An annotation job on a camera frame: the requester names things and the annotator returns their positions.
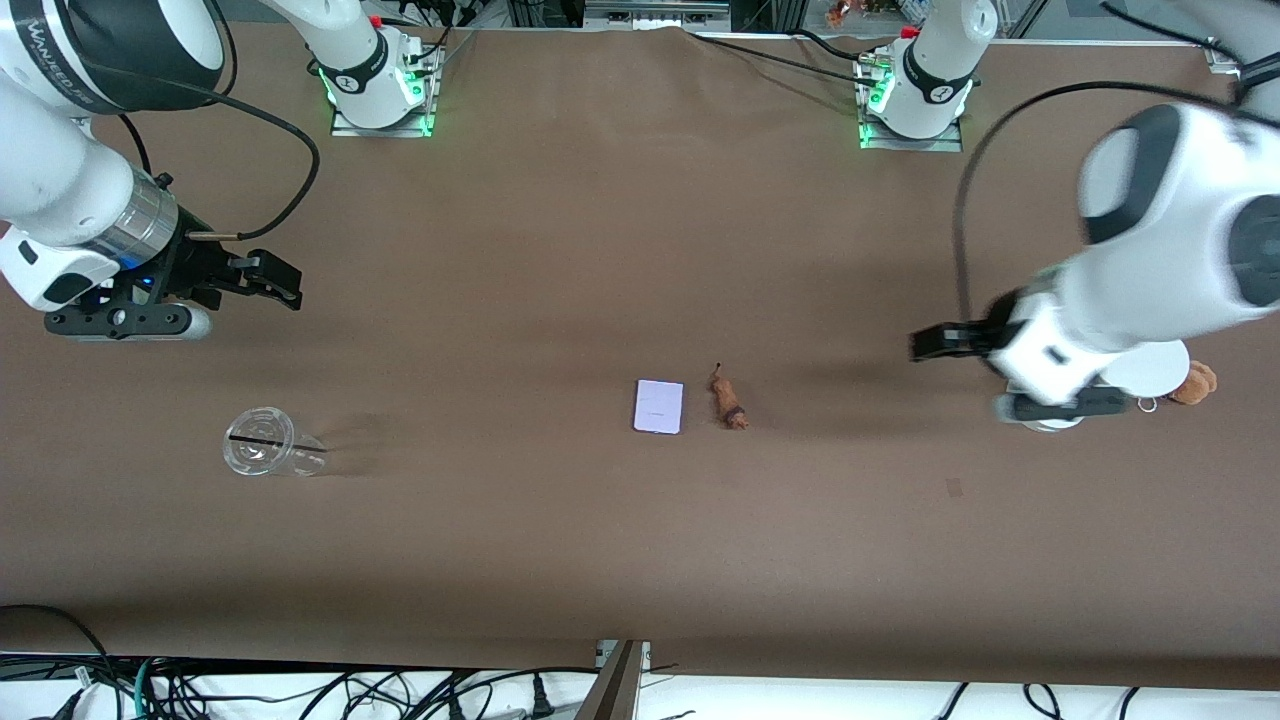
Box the aluminium frame post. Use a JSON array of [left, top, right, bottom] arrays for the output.
[[573, 640, 651, 720]]

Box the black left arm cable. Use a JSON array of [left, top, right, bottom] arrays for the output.
[[952, 80, 1251, 326]]

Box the clear plastic cup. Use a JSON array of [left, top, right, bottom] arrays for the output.
[[222, 406, 329, 478]]

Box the white round desk lamp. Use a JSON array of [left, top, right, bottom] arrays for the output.
[[1020, 340, 1191, 433]]

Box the brown plush bear keychain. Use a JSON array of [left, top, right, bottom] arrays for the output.
[[1137, 362, 1219, 413]]

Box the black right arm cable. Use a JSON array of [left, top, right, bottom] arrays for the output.
[[60, 80, 321, 241]]

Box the lavender rectangular card box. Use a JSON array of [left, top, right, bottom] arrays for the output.
[[633, 379, 686, 435]]

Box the thin black cable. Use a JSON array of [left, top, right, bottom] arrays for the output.
[[688, 33, 869, 83], [795, 28, 886, 66]]

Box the brown table cover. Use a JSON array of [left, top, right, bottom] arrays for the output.
[[0, 20, 1280, 691]]

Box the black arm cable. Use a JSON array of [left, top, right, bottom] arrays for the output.
[[60, 80, 321, 241], [952, 80, 1251, 326]]

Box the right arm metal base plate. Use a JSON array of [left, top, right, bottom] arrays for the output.
[[330, 45, 441, 139]]

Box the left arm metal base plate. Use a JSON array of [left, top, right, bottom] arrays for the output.
[[858, 60, 963, 153]]

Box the small brown lion statue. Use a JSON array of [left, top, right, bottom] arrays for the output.
[[709, 363, 750, 431]]

